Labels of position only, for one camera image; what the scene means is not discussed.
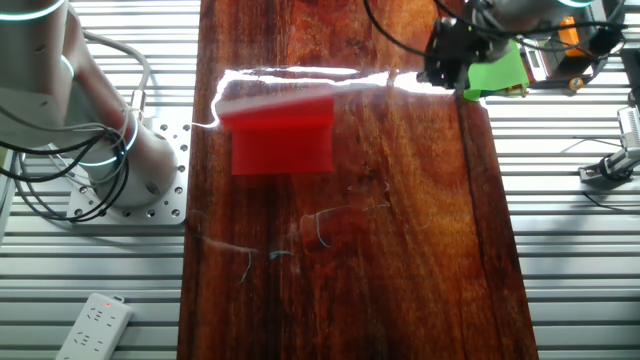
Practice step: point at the white power strip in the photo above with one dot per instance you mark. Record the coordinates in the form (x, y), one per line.
(92, 327)

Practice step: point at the small silver camera on mount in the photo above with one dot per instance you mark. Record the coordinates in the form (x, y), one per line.
(630, 130)

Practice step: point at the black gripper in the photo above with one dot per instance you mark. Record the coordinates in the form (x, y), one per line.
(450, 45)

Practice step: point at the green paper flag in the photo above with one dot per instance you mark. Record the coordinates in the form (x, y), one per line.
(495, 72)

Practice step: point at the black equipment case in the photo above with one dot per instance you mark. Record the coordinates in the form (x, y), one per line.
(632, 75)

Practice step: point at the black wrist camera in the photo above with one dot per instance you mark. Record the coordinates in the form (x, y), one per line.
(607, 40)

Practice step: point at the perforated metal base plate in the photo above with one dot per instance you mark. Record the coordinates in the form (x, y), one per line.
(170, 200)

